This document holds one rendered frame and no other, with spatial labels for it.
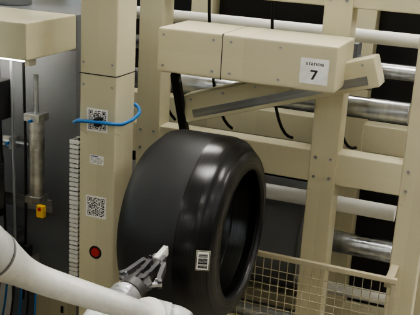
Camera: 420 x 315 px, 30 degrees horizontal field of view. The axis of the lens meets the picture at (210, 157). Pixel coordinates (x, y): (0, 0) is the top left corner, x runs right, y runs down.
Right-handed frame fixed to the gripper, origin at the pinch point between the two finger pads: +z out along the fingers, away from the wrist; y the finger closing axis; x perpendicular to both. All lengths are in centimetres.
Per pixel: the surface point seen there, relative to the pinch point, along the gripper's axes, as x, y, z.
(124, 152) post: -12.9, 28.5, 33.9
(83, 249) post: 19.4, 39.4, 22.2
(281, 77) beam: -37, -16, 57
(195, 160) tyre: -20.1, -1.3, 22.1
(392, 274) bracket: 34, -56, 69
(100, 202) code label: 2.0, 33.1, 24.8
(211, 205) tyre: -11.5, -10.1, 13.1
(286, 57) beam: -43, -17, 58
